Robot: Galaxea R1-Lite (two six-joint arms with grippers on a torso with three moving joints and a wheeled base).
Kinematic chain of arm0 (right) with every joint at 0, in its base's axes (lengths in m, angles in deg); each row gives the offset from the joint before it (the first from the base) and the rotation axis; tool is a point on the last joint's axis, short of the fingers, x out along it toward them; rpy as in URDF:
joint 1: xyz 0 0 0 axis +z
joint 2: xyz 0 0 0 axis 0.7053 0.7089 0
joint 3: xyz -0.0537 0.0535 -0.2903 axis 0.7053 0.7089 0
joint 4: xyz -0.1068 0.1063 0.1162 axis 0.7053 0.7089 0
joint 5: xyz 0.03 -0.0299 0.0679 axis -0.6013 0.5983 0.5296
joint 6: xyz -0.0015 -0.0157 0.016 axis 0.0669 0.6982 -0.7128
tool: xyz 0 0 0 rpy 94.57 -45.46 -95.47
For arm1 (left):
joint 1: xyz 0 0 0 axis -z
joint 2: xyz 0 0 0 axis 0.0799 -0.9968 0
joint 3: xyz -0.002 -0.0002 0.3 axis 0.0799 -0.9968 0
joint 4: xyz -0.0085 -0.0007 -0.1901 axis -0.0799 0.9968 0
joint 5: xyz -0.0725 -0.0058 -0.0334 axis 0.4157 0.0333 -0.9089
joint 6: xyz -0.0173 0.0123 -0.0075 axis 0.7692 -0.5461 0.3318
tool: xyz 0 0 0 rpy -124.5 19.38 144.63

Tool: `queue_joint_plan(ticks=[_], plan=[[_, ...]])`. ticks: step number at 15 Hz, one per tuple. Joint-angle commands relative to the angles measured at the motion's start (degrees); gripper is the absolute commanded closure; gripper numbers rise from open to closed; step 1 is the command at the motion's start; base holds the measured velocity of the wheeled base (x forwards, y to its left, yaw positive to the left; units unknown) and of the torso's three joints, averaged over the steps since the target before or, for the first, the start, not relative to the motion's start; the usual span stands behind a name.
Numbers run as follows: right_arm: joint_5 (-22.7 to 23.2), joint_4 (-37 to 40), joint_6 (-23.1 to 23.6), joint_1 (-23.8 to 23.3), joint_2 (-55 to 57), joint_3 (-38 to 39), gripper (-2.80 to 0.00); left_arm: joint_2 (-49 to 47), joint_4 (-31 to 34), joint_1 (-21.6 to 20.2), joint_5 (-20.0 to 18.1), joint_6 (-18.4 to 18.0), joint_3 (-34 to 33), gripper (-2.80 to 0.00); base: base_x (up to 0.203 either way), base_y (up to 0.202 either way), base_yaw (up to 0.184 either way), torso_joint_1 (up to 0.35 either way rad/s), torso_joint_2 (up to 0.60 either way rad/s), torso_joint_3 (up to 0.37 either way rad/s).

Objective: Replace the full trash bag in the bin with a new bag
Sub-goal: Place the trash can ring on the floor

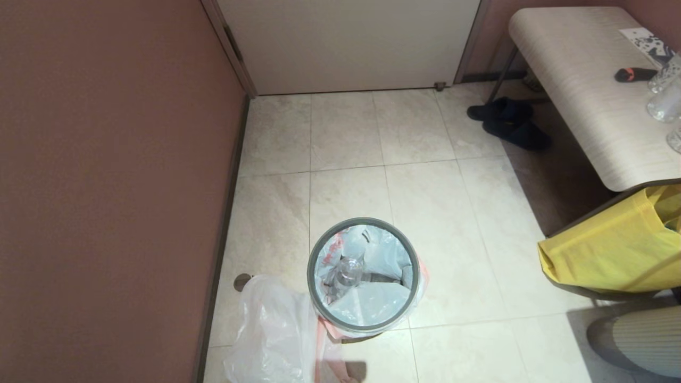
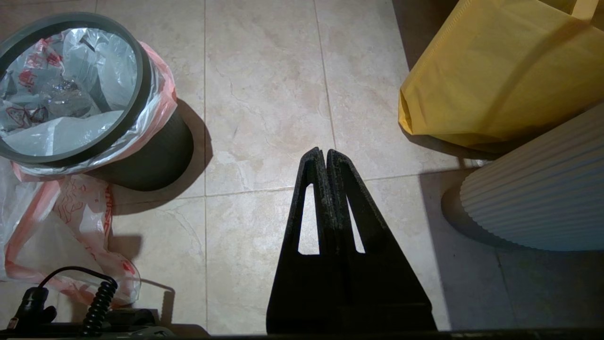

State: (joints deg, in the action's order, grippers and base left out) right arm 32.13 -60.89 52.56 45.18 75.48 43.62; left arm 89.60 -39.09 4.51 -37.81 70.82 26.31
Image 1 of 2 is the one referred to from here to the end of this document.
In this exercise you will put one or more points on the yellow fabric bag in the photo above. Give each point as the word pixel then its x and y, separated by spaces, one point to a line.
pixel 606 250

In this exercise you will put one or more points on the clear crumpled plastic bottle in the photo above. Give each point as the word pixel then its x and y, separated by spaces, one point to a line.
pixel 349 271

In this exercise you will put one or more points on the round metal floor drain cover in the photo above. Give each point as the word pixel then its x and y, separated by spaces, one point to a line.
pixel 242 282

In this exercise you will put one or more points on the small metal door stop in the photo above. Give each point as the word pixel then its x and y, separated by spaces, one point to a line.
pixel 440 86

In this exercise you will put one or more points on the white door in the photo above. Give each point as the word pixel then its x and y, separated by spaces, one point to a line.
pixel 346 42

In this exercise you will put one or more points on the dark blue slipper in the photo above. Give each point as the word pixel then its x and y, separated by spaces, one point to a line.
pixel 518 135
pixel 505 109

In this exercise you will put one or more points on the light striped shoe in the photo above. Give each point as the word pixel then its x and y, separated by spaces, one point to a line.
pixel 533 82

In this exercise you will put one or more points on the beige wood-grain table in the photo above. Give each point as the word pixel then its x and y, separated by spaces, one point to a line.
pixel 585 80

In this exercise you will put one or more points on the beige ribbed round stool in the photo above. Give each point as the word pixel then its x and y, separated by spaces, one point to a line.
pixel 644 340

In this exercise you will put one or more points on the black-and-white printed paper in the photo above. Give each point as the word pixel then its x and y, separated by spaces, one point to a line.
pixel 649 45

